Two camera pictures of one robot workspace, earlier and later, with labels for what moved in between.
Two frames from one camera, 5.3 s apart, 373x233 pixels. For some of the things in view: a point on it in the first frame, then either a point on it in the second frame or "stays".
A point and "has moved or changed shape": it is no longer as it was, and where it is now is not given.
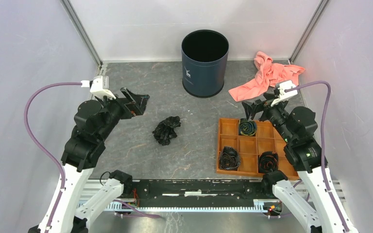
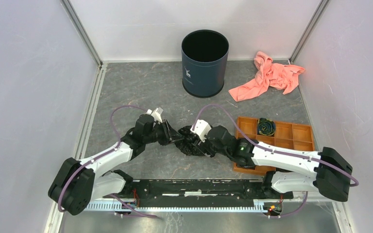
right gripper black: x=250 y=109 -> x=204 y=147
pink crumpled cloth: x=267 y=74 stays
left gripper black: x=142 y=100 -> x=169 y=133
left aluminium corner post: x=76 y=20 stays
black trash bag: x=164 y=132 has moved or changed shape
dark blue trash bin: x=204 y=54 stays
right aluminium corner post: x=320 y=10 stays
